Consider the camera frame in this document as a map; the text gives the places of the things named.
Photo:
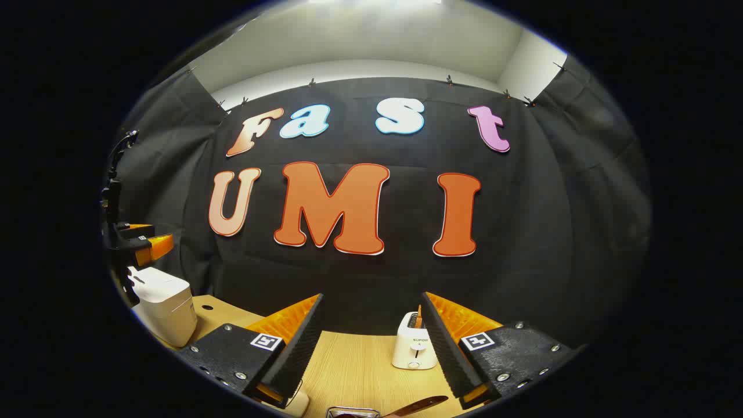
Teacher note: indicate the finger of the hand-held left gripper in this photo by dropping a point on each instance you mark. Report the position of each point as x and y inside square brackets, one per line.
[139, 227]
[155, 248]

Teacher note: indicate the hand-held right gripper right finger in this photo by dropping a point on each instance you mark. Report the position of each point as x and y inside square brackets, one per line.
[447, 354]

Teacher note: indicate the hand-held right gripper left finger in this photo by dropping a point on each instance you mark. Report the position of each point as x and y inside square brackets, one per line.
[299, 354]

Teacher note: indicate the brown wooden spoon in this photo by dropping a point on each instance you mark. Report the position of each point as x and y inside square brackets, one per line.
[421, 404]

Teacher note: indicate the white rice cooker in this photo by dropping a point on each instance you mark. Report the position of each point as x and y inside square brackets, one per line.
[165, 305]

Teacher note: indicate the white toaster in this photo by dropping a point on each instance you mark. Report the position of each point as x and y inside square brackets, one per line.
[412, 348]

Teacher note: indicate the toast slice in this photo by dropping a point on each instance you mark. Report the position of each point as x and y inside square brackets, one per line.
[419, 316]

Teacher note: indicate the black backdrop cloth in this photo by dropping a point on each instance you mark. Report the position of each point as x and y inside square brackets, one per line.
[377, 278]

